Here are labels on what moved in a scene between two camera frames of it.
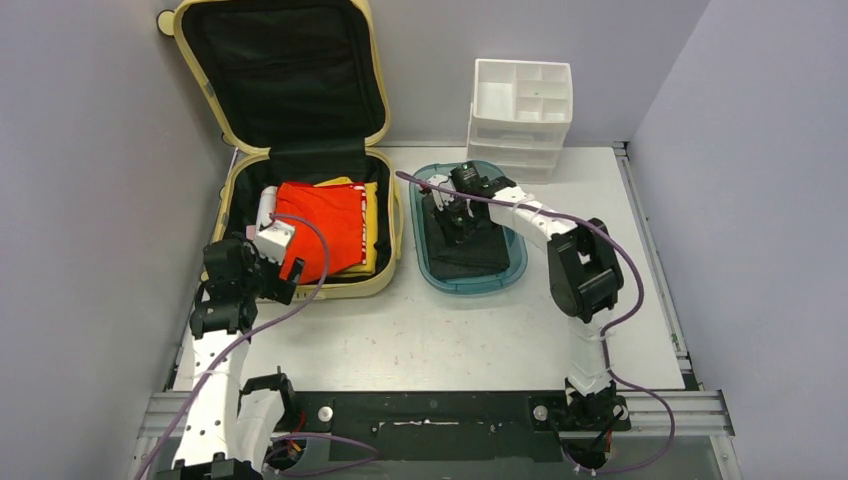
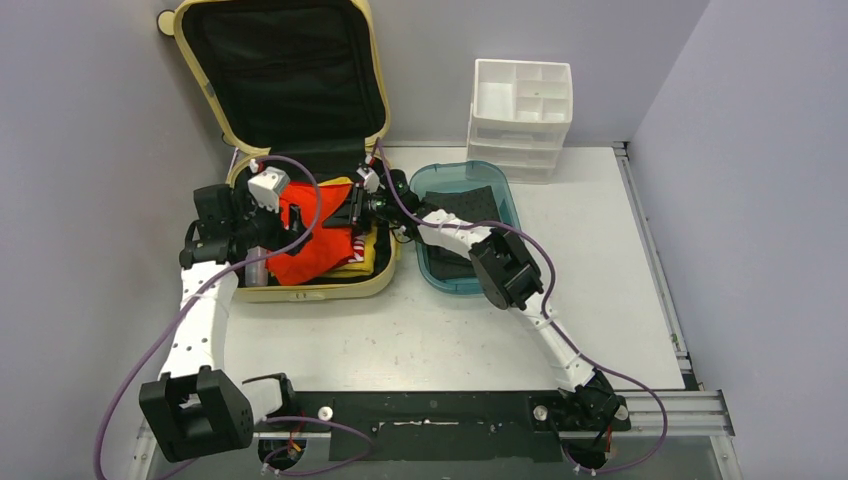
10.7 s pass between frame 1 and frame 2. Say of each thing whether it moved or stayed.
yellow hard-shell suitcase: stayed
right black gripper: moved
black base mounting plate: stayed
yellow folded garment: stayed
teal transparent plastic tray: stayed
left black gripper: moved
